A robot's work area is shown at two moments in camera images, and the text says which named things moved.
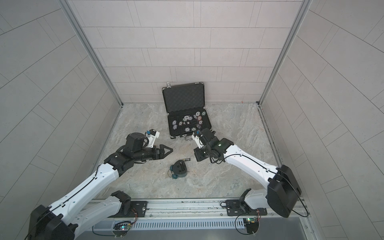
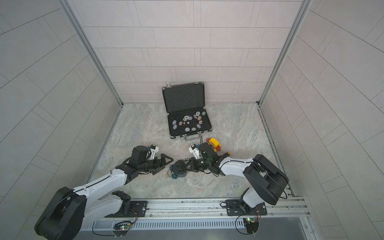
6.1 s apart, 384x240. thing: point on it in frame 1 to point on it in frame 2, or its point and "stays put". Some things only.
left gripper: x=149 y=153 to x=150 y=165
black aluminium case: x=185 y=104 stays put
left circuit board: x=122 y=226 stays put
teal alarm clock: x=178 y=169 stays put
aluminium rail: x=158 y=210 stays put
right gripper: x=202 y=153 to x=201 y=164
